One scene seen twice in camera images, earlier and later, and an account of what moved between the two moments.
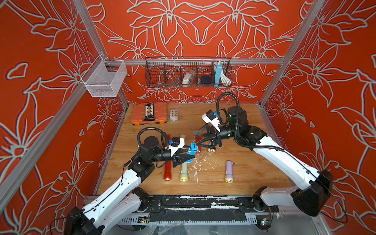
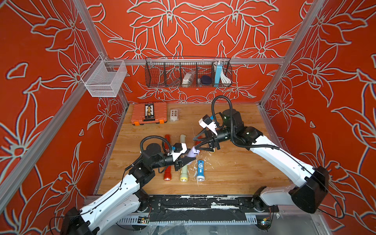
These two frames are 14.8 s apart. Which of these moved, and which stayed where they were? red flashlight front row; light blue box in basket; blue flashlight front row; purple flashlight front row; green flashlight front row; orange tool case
Moved: blue flashlight front row; purple flashlight front row
Stayed: light blue box in basket; orange tool case; red flashlight front row; green flashlight front row
